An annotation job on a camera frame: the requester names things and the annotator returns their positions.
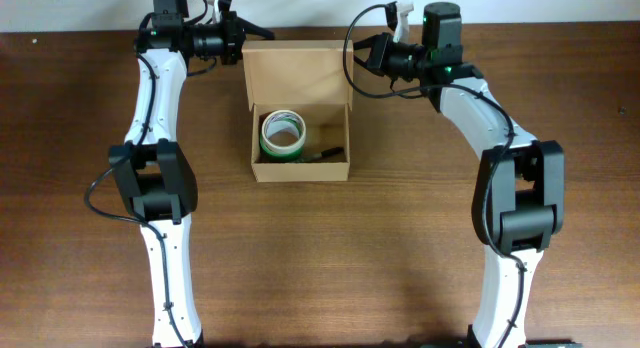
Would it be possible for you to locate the white masking tape roll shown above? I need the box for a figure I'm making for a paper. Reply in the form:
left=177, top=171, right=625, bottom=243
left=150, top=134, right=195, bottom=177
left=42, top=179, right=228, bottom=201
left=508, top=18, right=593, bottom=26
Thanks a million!
left=260, top=110, right=307, bottom=153

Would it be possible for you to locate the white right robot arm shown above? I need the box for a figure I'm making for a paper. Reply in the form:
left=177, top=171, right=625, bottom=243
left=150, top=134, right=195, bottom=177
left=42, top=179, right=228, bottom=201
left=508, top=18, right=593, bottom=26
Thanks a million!
left=343, top=2, right=565, bottom=347

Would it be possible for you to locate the green tape roll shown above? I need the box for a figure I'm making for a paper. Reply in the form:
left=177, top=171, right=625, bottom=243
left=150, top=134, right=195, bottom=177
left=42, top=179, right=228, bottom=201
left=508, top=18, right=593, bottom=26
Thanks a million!
left=259, top=137, right=304, bottom=163

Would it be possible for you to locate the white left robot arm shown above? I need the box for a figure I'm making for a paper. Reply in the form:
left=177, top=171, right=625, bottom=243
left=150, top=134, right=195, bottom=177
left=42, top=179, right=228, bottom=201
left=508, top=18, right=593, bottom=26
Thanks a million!
left=109, top=12, right=275, bottom=347

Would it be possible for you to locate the brown cardboard box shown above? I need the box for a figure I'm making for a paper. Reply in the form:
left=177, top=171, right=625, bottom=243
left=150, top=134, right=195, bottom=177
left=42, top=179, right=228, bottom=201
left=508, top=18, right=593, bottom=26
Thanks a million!
left=242, top=40, right=353, bottom=182

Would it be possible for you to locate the black sharpie marker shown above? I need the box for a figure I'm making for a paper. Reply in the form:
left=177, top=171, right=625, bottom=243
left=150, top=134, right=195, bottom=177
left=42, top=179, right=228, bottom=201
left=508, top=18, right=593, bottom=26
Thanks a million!
left=297, top=147, right=344, bottom=163

